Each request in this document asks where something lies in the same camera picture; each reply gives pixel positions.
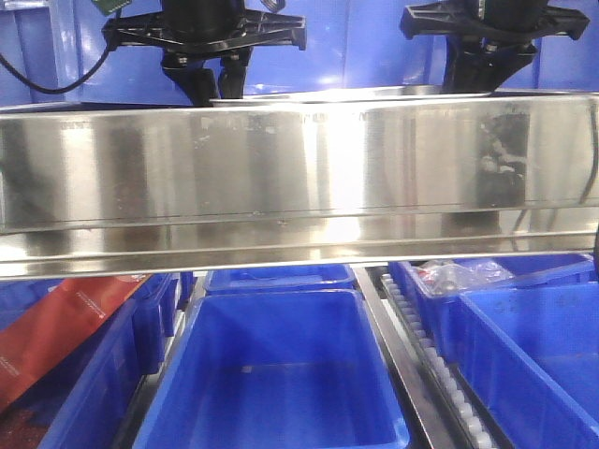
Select blue bin lower right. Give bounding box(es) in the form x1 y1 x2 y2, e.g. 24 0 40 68
458 283 598 448

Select black cable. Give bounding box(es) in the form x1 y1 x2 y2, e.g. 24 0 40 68
0 39 118 94

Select large blue crate upper centre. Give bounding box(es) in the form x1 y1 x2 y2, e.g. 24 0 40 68
50 1 446 105

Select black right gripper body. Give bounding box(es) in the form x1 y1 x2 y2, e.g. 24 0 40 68
400 1 590 54

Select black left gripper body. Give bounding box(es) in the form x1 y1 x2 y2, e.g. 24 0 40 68
102 1 307 70

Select steel divider rail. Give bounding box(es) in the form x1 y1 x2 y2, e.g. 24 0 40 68
353 267 456 448

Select blue bin lower centre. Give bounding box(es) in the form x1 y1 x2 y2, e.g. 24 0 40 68
134 290 410 448

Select white roller track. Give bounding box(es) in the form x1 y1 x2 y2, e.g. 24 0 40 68
381 273 497 448

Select blue crate upper right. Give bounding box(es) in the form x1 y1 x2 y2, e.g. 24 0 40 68
502 26 598 92

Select clear plastic bags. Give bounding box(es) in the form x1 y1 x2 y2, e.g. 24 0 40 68
416 258 514 296

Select blue bin behind centre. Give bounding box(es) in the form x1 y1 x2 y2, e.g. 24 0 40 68
204 264 356 295

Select red flat package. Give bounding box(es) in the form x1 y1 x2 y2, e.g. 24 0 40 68
1 274 150 411

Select blue bin lower left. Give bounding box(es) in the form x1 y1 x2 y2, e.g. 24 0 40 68
1 274 178 448

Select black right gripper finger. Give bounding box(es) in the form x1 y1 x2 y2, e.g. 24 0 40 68
442 39 537 93

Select silver metal tray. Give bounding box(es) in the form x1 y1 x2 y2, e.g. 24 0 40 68
211 84 489 108

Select blue crate upper left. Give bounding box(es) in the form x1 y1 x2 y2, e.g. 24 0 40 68
1 1 64 106

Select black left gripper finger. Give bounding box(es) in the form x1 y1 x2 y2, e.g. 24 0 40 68
163 66 217 107
218 55 248 99

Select blue bin with plastic bags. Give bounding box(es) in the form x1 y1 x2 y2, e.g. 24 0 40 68
388 253 598 363

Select stainless steel shelf front rail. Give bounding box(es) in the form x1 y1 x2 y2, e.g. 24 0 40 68
1 94 598 279

